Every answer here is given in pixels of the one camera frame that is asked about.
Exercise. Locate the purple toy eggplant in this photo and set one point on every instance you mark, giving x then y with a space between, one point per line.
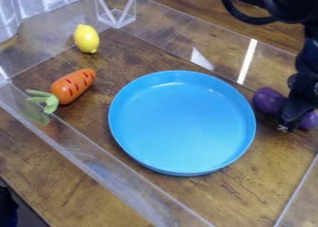
268 101

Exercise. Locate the yellow toy lemon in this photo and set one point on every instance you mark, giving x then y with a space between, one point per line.
85 38

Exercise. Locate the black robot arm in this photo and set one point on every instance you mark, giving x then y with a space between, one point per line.
297 11

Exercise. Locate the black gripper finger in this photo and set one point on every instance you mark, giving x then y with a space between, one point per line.
297 114

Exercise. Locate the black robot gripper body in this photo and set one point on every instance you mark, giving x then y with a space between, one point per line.
303 94

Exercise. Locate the orange toy carrot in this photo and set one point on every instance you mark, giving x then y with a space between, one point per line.
64 90

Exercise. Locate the clear acrylic front barrier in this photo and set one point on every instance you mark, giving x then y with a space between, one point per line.
158 207

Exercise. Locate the blue round tray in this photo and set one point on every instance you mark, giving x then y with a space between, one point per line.
182 122

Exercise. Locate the clear acrylic corner bracket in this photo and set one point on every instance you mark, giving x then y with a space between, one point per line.
113 17

